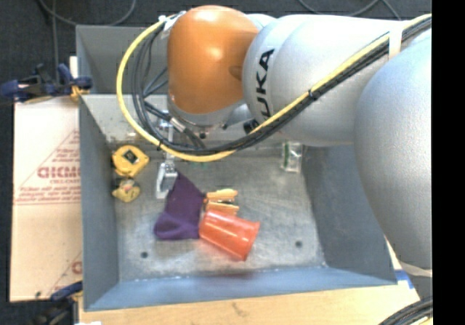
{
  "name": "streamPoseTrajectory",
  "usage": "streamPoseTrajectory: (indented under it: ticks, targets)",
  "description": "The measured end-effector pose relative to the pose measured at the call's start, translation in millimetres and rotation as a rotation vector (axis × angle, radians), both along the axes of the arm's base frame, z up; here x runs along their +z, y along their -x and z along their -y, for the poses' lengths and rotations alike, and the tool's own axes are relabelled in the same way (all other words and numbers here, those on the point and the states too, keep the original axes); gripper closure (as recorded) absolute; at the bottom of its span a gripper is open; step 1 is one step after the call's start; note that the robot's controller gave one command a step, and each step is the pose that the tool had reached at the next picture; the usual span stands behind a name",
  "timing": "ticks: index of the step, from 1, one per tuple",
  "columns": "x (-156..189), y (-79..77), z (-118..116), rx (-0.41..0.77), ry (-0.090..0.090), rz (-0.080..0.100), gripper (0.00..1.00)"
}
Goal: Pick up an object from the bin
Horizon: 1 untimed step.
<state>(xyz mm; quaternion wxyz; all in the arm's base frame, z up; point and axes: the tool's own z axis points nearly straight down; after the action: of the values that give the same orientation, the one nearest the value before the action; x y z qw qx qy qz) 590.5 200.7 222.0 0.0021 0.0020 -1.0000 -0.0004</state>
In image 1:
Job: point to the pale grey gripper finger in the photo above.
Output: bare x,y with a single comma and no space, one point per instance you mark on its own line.
161,185
172,180

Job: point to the purple cloth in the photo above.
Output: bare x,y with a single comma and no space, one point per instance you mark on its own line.
179,211

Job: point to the small yellow toy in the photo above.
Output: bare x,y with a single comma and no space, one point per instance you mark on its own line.
126,191

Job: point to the yellow tape measure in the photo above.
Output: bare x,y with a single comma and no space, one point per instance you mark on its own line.
129,160

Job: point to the tan wooden clothespin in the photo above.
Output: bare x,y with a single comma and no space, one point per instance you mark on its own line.
223,201

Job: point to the orange plastic cup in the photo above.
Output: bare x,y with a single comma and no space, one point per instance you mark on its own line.
229,234

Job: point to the grey metal bin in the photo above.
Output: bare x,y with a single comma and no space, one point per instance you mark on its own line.
276,207

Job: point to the brown cardboard board, red print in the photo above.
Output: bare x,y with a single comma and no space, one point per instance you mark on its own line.
43,207

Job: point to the clear plastic packet, green inside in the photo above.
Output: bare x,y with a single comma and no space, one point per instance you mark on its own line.
291,157

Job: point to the black cylinder on white bracket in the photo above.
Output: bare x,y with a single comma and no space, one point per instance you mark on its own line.
251,126

